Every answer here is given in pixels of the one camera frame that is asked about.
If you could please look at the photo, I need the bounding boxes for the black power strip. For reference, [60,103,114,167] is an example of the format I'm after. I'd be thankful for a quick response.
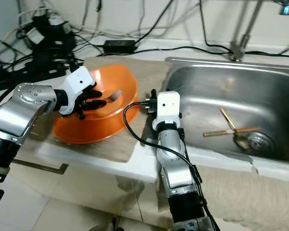
[0,58,68,87]

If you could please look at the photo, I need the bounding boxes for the metal angle valve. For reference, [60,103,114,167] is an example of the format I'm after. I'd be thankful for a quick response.
[277,1,289,16]

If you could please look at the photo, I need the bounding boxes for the sink drain strainer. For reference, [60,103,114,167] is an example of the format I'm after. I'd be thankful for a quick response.
[247,131,274,154]

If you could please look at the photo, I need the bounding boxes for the large beige towel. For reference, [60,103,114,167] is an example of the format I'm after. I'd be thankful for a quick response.
[159,166,289,231]

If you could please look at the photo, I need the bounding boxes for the black charger box white labels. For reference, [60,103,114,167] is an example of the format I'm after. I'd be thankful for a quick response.
[26,10,75,56]

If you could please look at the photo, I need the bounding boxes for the wooden chopstick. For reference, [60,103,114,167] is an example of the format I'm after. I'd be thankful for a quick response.
[205,126,262,135]
[203,128,260,137]

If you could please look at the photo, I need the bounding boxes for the black power adapter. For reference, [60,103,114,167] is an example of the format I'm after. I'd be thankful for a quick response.
[104,39,137,53]

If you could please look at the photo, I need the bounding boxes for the metal drawer handle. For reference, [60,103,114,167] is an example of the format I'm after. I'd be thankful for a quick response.
[26,161,69,175]

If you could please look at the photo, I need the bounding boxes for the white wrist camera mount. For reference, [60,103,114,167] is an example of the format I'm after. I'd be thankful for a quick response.
[58,66,97,116]
[152,91,181,131]

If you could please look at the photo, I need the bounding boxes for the thin black cable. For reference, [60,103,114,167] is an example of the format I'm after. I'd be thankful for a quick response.
[200,0,236,51]

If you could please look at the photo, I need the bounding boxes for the black adapter cable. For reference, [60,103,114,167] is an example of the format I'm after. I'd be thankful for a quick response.
[135,0,176,44]

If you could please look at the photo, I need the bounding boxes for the gold spoon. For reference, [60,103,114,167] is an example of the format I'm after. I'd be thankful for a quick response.
[219,107,253,150]

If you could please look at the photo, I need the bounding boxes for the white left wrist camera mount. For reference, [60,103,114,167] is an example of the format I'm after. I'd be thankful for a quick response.
[58,66,97,116]

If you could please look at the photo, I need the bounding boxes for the stainless steel sink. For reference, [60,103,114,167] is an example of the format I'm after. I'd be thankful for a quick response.
[157,57,289,164]

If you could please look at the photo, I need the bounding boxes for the chrome faucet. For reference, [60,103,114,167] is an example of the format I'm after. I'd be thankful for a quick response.
[231,0,263,62]

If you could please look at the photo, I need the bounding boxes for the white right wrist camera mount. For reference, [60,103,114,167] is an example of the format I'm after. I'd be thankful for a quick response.
[152,91,181,131]

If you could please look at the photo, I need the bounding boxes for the long black cable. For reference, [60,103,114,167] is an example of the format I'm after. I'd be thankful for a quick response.
[135,46,289,56]

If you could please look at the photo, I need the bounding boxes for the silver fork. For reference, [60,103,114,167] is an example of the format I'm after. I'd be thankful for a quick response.
[100,89,123,103]

